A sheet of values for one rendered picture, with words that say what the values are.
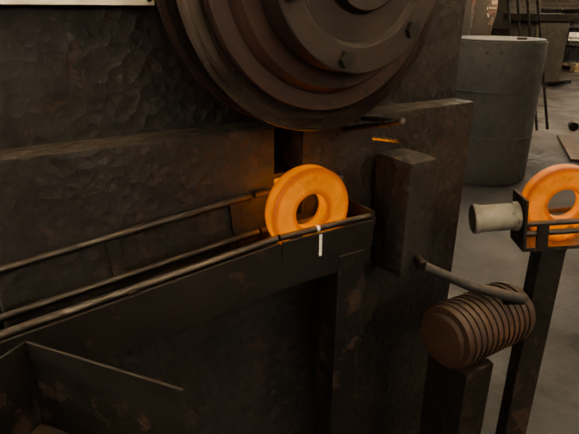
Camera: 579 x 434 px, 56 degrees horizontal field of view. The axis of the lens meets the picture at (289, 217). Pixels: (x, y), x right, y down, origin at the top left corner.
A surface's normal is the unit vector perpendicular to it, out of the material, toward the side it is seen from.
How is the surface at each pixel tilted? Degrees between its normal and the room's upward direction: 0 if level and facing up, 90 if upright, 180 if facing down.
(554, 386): 0
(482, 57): 90
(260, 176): 90
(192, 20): 90
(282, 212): 90
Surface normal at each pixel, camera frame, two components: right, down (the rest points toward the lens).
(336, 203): 0.51, 0.32
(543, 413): 0.01, -0.93
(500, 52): -0.29, 0.35
